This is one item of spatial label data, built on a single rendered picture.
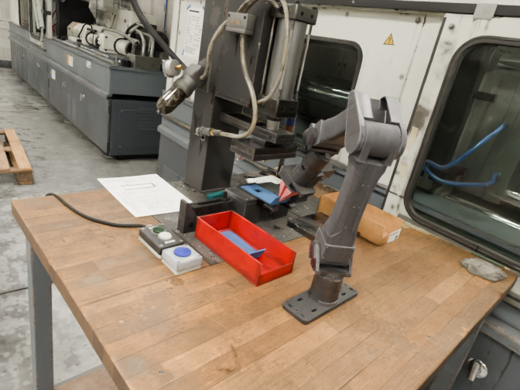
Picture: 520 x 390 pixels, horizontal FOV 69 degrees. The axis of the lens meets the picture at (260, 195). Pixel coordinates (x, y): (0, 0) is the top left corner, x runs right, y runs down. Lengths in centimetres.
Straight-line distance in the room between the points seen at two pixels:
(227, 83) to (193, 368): 80
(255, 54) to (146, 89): 318
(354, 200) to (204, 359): 39
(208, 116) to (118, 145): 303
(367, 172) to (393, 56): 96
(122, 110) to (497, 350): 364
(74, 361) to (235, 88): 138
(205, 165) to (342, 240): 64
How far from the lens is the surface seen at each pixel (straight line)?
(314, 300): 86
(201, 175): 130
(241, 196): 110
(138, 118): 423
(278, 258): 96
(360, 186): 73
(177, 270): 86
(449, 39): 149
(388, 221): 132
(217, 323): 76
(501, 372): 160
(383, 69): 164
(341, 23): 181
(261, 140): 108
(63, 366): 195
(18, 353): 204
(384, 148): 70
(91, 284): 84
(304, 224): 117
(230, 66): 117
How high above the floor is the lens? 140
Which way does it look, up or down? 21 degrees down
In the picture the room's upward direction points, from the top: 11 degrees clockwise
